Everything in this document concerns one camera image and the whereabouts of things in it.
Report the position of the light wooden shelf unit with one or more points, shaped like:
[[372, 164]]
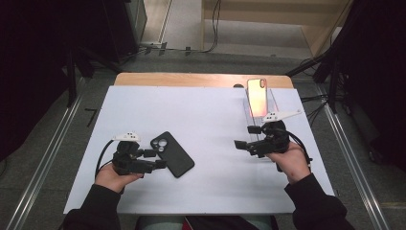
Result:
[[271, 12]]

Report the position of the person's left hand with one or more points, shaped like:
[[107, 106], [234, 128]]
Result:
[[110, 179]]

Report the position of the black curtain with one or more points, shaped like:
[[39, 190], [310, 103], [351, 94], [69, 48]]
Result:
[[379, 64], [28, 64]]

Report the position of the dark round disc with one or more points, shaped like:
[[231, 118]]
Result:
[[238, 86]]

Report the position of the black metal stand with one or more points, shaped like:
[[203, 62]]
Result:
[[72, 80], [325, 70]]

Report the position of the dark cabinet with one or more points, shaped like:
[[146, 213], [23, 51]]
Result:
[[121, 25]]

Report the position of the white board sheet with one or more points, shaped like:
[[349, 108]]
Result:
[[207, 127]]

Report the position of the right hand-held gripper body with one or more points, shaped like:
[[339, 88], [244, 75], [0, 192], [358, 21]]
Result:
[[274, 140]]

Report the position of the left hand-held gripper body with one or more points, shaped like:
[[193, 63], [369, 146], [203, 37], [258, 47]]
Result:
[[127, 163]]

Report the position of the person's right hand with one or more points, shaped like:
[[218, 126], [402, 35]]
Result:
[[293, 164]]

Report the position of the black phone case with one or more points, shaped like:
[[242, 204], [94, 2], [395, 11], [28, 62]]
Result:
[[175, 156]]

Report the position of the metal floor rail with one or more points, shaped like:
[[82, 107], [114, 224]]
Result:
[[354, 159], [48, 159]]

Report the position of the clear plastic rack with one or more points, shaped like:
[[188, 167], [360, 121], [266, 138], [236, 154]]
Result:
[[274, 99]]

